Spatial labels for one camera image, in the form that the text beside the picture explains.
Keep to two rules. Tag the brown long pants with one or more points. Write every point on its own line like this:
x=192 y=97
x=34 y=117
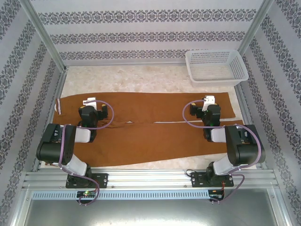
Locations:
x=141 y=141

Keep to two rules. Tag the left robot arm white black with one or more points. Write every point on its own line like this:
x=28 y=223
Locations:
x=54 y=146

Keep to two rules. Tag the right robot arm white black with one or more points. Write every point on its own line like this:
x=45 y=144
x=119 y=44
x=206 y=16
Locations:
x=244 y=150

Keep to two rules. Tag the white plastic basket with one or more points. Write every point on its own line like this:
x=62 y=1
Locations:
x=195 y=81

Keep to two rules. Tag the grey metal sheet panel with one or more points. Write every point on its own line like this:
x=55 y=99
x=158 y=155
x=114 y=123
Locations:
x=150 y=212

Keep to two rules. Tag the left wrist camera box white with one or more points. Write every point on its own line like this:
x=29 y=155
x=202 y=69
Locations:
x=89 y=100

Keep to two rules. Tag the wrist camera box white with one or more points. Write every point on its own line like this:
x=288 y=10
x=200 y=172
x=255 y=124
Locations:
x=210 y=100
x=89 y=100

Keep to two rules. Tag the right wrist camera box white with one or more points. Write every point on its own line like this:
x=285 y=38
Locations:
x=210 y=100

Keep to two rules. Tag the aluminium side rail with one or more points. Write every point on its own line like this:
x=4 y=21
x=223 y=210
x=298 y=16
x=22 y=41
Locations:
x=55 y=99
x=249 y=117

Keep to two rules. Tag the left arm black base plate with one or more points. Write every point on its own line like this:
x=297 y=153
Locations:
x=102 y=180

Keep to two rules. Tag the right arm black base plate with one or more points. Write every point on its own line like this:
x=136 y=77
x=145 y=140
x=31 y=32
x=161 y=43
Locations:
x=196 y=180

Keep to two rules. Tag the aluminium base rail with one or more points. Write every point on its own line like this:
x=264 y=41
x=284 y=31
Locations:
x=150 y=180

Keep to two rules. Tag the aluminium frame post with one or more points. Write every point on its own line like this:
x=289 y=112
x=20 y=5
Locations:
x=42 y=33
x=256 y=26

